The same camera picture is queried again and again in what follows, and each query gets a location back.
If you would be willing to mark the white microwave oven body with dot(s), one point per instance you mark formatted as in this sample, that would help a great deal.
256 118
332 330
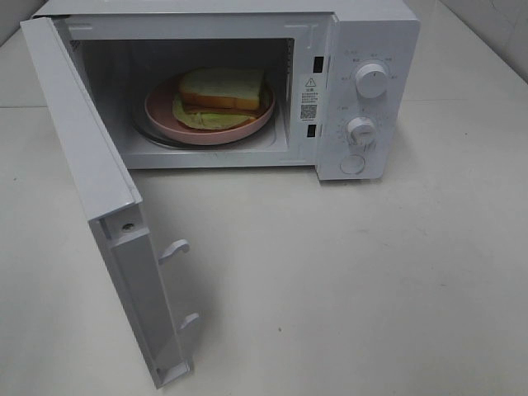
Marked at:
126 48

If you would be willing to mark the upper white power knob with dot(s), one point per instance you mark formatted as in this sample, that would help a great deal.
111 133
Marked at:
371 79

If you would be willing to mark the lower white timer knob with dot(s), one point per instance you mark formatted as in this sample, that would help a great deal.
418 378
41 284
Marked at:
361 131

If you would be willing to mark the glass microwave turntable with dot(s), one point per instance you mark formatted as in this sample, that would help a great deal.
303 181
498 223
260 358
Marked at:
269 138

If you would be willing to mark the pink round plate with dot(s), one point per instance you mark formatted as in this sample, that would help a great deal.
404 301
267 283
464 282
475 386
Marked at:
165 112

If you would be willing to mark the white microwave door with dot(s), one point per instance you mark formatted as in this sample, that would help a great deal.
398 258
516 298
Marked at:
111 203

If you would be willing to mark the white warning label sticker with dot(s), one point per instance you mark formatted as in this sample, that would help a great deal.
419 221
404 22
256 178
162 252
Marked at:
309 97

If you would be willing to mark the sandwich with lettuce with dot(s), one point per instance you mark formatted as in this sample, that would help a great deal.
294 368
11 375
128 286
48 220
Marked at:
220 98

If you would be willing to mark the round white door button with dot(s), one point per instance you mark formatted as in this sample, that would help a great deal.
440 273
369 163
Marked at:
353 164

